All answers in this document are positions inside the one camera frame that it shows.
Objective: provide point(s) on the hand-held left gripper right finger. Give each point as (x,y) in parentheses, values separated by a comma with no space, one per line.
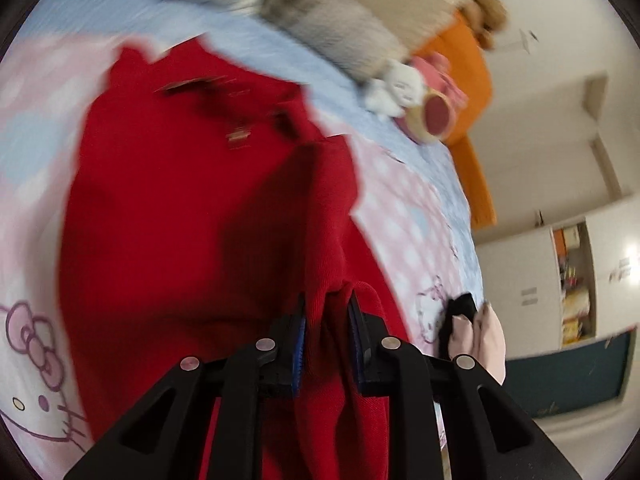
(356,355)

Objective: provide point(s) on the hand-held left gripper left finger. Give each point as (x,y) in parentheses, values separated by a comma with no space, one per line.
(299,355)

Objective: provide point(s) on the red sweater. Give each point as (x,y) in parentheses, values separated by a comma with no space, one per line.
(175,210)

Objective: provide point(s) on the folded pink garment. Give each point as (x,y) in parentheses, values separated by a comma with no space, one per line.
(487,340)

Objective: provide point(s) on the white cabinet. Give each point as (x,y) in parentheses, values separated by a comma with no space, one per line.
(520,270)

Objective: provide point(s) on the dark green board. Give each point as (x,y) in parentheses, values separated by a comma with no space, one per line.
(575,375)

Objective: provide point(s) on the orange storage box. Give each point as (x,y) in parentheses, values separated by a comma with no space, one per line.
(567,240)

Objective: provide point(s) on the pink bear plush cushion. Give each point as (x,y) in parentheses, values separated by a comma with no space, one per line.
(437,112)

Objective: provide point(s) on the white lamb plush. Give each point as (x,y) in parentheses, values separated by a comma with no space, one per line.
(400,85)

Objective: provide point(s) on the pink checked cartoon blanket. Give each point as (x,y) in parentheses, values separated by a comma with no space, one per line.
(35,240)

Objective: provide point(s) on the beige patchwork pillow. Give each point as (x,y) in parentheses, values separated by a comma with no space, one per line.
(340,25)

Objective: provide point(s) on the brown plush bear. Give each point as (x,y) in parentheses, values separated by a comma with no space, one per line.
(487,10)

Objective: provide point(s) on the orange bed frame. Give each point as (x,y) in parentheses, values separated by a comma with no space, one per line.
(475,90)

